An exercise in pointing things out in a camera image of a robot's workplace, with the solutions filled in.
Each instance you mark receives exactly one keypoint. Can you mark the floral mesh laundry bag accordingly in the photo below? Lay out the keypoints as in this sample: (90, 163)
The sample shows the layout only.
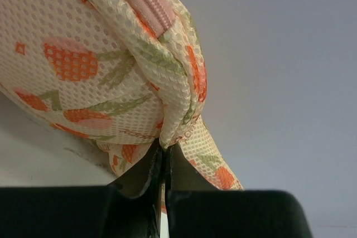
(120, 73)

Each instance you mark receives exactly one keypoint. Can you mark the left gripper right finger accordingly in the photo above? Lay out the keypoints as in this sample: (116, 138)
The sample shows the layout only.
(195, 208)

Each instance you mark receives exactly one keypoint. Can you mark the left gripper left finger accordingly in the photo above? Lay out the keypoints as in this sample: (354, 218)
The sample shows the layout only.
(127, 207)

